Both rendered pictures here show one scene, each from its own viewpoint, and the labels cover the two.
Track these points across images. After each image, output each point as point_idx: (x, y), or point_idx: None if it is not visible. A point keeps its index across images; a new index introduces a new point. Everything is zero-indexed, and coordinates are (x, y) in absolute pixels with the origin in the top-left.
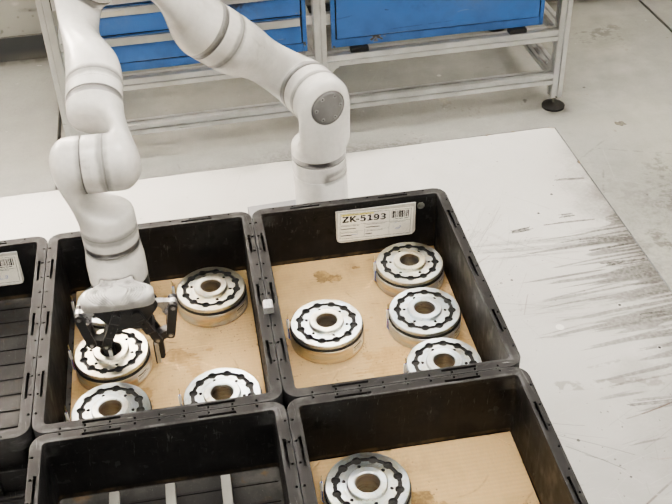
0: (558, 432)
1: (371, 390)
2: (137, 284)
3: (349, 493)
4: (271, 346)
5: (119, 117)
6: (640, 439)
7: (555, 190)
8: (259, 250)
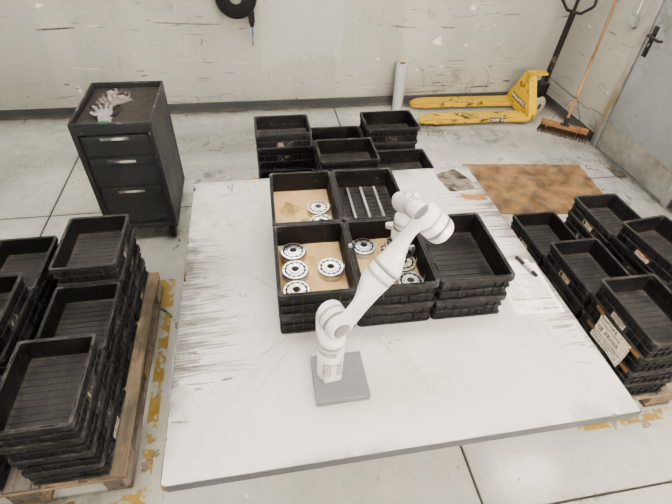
0: (253, 279)
1: (318, 221)
2: (391, 224)
3: (326, 219)
4: (348, 235)
5: (400, 196)
6: (228, 275)
7: (194, 411)
8: (355, 270)
